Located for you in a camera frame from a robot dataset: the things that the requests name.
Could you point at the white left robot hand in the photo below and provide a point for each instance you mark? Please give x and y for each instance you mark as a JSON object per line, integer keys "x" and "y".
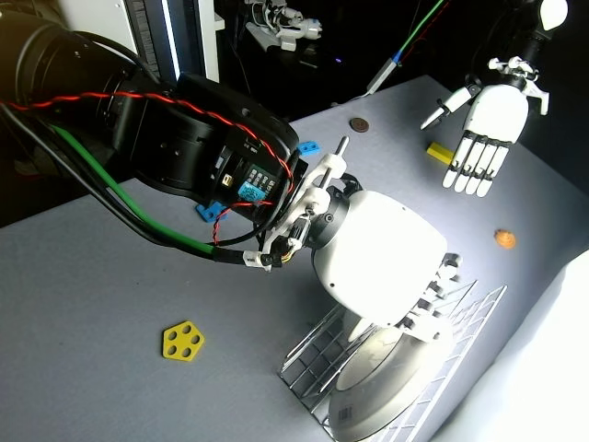
{"x": 497, "y": 115}

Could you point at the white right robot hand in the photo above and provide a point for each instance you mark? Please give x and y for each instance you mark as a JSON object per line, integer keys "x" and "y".
{"x": 382, "y": 258}

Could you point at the white plate with black rim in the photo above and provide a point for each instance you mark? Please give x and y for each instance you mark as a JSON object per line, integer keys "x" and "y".
{"x": 377, "y": 400}

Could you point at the white machine part on shelf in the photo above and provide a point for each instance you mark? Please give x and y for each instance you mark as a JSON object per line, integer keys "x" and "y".
{"x": 283, "y": 27}

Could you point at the yellow rectangular block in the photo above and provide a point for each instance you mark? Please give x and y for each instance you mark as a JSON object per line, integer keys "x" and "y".
{"x": 437, "y": 151}

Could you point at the brown swirl cookie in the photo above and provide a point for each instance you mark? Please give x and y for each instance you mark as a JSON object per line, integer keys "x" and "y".
{"x": 505, "y": 239}

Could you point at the blue rectangular block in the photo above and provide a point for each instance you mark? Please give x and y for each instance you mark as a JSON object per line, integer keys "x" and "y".
{"x": 310, "y": 148}

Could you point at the brown round disc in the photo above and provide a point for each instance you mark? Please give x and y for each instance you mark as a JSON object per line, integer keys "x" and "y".
{"x": 359, "y": 124}

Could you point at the blue pentagon block with holes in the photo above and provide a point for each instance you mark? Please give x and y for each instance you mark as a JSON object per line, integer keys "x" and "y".
{"x": 207, "y": 213}

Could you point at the yellow pentagon block with holes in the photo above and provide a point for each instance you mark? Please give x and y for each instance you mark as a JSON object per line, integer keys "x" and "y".
{"x": 183, "y": 341}

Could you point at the white column with light strip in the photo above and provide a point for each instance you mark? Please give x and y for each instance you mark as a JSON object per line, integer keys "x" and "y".
{"x": 92, "y": 18}

